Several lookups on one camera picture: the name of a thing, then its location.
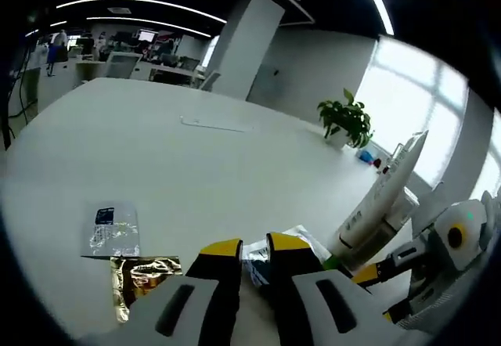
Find wide curved ceiling light strip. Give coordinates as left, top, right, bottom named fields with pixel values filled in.
left=356, top=0, right=395, bottom=37

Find white office chair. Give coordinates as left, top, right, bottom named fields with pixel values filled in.
left=199, top=70, right=221, bottom=92
left=104, top=50, right=142, bottom=79

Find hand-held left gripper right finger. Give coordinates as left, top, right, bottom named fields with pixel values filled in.
left=265, top=231, right=427, bottom=346

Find small clear skincare sachet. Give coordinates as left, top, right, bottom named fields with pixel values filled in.
left=79, top=200, right=141, bottom=260

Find gold skincare sachet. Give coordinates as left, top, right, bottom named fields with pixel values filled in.
left=108, top=254, right=185, bottom=324

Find long thin ceiling light strip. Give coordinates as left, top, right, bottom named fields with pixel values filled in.
left=85, top=16, right=214, bottom=37
left=56, top=0, right=229, bottom=25

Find row of white office desks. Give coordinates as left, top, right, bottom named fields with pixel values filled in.
left=66, top=46, right=208, bottom=87

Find silver blue skincare sachet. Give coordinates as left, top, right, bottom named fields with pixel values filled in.
left=239, top=239, right=275, bottom=289

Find white skincare tube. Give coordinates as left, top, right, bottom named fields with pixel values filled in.
left=326, top=128, right=430, bottom=263

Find green potted plant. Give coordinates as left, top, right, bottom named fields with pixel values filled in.
left=316, top=88, right=375, bottom=150

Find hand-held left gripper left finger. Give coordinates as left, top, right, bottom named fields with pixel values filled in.
left=80, top=238, right=243, bottom=346

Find green black skincare sachet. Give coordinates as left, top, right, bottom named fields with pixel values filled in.
left=279, top=224, right=344, bottom=272

